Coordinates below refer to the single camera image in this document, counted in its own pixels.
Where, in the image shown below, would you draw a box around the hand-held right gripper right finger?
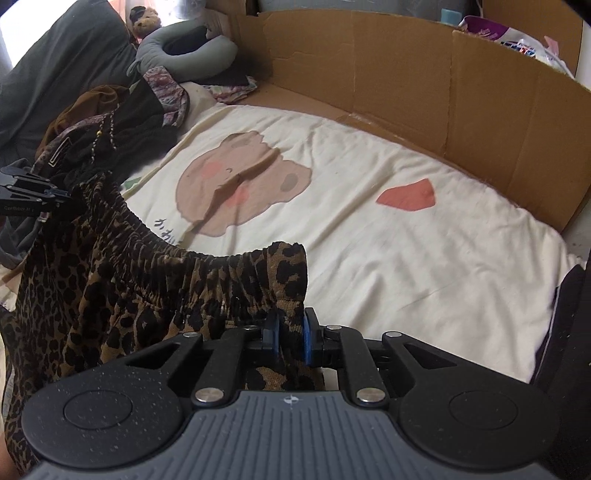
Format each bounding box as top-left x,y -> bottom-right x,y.
302,306 -> 505,409

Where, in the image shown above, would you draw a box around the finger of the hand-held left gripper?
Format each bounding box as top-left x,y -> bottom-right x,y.
44,184 -> 74,206

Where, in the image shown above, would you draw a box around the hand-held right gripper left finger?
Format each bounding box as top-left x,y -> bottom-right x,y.
99,308 -> 282,408

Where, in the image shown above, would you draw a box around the leopard print pants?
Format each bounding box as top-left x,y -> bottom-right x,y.
9,178 -> 324,480

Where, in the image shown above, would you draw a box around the grey denim garment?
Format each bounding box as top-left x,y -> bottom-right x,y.
0,213 -> 48,278

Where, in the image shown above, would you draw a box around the brown garment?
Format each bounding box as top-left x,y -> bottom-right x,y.
34,84 -> 136,162

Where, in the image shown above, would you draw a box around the cream bear printed blanket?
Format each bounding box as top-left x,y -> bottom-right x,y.
121,102 -> 579,385

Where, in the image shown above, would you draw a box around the dark grey cushion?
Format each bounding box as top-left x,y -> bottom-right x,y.
0,0 -> 140,163

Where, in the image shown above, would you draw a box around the grey neck pillow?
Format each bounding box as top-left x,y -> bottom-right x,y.
127,23 -> 239,86

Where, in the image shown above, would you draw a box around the teddy bear toy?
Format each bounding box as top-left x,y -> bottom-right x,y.
128,6 -> 162,38

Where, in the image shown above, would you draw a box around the floral patterned cloth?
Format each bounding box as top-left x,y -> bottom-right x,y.
202,73 -> 259,105

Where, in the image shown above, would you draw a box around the black folded garment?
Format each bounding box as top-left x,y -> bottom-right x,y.
531,262 -> 591,389

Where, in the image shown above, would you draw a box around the brown cardboard sheet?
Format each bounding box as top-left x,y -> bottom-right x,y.
230,0 -> 591,232

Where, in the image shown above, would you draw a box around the black garment with beaded cord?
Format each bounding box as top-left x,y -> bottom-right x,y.
46,83 -> 182,191

